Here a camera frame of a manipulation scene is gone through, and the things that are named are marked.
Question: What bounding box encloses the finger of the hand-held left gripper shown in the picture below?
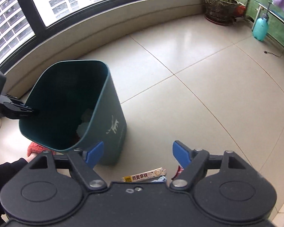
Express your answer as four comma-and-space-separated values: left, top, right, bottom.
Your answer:
2, 102, 40, 121
0, 95, 24, 106

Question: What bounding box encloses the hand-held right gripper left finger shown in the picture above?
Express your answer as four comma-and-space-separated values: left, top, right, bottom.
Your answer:
28, 141, 108, 191

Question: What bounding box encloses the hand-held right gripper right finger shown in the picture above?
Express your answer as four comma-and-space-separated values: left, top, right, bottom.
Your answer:
169, 141, 247, 191

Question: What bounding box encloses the red snack wrapper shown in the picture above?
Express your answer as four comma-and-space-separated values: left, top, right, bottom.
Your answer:
172, 165, 188, 180

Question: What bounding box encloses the yellow snack bar wrapper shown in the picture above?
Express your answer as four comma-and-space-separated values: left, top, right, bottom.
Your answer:
122, 167, 167, 182

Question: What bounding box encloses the dark green trash bin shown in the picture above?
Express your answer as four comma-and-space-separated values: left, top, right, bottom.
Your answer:
18, 60, 127, 166

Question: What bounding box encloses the black framed window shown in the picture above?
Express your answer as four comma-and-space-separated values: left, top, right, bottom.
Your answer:
0, 0, 199, 68

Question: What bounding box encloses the teal spray bottle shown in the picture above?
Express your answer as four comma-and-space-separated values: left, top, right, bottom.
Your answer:
252, 1, 272, 42

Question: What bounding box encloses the potted plant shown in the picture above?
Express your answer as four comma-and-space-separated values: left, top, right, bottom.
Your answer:
203, 0, 240, 26

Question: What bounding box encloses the small red pot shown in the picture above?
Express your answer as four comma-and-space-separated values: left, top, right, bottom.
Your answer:
234, 4, 247, 17

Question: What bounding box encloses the black power cable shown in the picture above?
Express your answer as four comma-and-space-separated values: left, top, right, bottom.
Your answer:
263, 50, 284, 58

